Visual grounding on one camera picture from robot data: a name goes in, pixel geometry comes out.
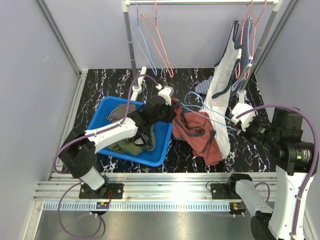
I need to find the red graphic tank top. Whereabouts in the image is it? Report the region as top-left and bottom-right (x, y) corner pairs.
(172, 98), (223, 166)

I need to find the black white striped tank top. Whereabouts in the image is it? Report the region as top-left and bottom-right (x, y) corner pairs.
(102, 103), (143, 146)

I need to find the green graphic tank top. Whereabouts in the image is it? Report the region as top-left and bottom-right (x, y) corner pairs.
(107, 125), (156, 157)

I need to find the light blue wire hanger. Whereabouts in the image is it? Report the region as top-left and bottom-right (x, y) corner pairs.
(129, 0), (158, 76)

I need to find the pink wire hanger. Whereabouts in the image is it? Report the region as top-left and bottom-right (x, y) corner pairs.
(140, 0), (175, 78)

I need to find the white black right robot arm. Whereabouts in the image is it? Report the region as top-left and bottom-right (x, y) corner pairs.
(226, 103), (320, 240)

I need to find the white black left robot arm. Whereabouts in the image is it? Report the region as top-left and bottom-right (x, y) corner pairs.
(57, 96), (176, 199)

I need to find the white navy trimmed tank top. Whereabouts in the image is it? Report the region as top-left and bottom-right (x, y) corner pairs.
(204, 19), (242, 159)

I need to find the navy striped tank top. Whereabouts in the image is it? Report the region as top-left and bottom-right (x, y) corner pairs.
(194, 16), (256, 98)

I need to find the pink hanger at right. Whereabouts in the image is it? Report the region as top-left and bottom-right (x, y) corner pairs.
(235, 0), (267, 80)

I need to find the blue plastic bin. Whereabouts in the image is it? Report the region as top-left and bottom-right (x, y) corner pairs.
(87, 96), (173, 167)

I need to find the grey clothes rack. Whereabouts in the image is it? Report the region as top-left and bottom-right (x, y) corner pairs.
(120, 0), (286, 106)

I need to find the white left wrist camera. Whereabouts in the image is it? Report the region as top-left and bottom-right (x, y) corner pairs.
(155, 84), (175, 106)

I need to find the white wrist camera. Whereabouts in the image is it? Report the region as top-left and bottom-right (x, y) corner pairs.
(155, 84), (175, 106)
(231, 102), (255, 132)

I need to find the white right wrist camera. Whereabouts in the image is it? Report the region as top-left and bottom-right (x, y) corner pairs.
(231, 102), (255, 132)

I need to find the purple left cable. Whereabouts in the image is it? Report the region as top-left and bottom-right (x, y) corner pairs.
(51, 74), (161, 238)

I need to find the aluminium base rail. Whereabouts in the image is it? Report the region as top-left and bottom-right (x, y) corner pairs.
(32, 172), (278, 218)

